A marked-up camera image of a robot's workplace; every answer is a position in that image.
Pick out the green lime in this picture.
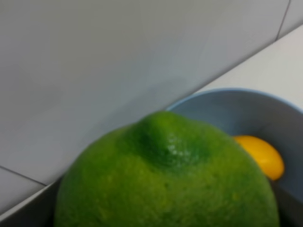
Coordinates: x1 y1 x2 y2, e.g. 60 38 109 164
54 111 280 227

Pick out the yellow mango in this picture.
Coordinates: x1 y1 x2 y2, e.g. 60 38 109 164
233 135 285 181

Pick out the blue plastic bowl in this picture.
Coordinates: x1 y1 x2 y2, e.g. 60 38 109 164
168 88 303 227

